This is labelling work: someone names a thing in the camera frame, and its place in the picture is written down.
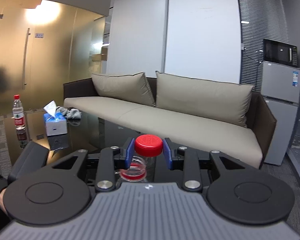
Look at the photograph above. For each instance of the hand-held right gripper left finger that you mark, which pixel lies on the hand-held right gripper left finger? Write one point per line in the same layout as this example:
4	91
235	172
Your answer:
130	153

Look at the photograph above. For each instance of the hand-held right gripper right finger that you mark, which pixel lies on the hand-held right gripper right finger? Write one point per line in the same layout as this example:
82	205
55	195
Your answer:
168	153

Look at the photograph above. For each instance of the clear plastic water bottle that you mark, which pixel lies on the clear plastic water bottle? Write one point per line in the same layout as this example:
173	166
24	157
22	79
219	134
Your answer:
137	172
18	112

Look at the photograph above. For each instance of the red bottle cap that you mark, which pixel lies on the red bottle cap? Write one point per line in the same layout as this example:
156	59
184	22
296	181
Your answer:
148	145

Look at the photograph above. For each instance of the beige and brown sofa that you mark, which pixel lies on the beige and brown sofa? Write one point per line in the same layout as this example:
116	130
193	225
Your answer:
177	127

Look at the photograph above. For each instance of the blue and white tissue box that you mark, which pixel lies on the blue and white tissue box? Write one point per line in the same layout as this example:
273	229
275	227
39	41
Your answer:
55	125

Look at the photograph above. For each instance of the grey cloth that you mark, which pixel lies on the grey cloth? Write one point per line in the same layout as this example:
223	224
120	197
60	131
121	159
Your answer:
71	113

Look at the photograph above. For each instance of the beige sofa cushion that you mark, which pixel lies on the beige sofa cushion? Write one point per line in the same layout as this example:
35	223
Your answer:
122	88
205	97

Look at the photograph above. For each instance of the cardboard box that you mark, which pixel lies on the cardboard box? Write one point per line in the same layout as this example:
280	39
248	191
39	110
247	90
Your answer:
98	57

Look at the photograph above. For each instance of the silver refrigerator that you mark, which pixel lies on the silver refrigerator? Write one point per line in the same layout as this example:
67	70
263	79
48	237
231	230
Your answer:
280	110

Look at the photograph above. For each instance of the black microwave oven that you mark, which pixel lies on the black microwave oven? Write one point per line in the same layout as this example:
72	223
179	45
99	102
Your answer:
280	53

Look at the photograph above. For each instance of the grey venetian blinds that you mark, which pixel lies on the grey venetian blinds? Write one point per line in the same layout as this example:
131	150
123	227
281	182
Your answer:
260	17

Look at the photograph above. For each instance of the wall switch plate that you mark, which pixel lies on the wall switch plate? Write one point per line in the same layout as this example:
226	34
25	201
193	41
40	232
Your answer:
39	35

